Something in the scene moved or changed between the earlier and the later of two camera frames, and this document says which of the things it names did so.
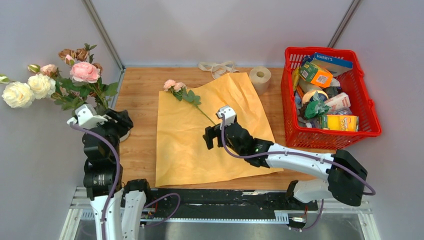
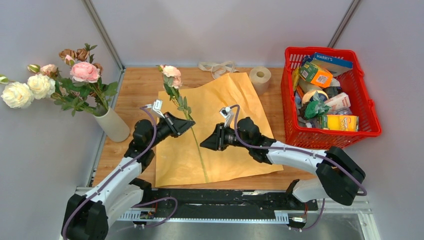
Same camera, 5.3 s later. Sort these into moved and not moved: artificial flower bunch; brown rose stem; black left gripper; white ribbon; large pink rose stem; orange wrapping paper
Moved: black left gripper; artificial flower bunch
Not moved: large pink rose stem; orange wrapping paper; brown rose stem; white ribbon
